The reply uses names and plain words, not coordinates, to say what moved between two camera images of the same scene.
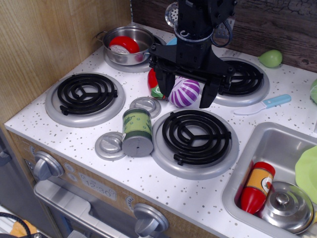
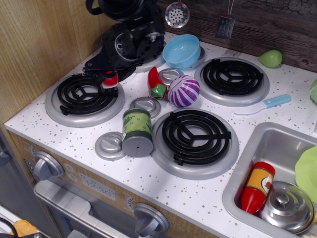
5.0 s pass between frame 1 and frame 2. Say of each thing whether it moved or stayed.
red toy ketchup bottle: stayed
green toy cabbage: stayed
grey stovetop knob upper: stayed
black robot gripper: moved
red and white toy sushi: moved
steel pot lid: stayed
